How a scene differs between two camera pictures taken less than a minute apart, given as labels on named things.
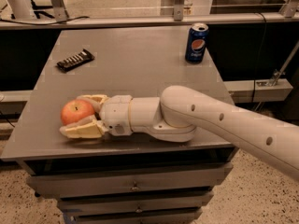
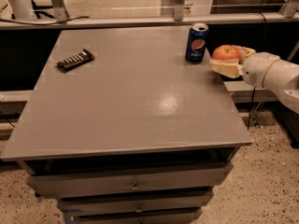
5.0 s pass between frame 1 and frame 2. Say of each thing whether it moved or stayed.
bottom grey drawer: stayed
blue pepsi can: stayed
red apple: moved
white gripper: moved
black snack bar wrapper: stayed
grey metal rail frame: stayed
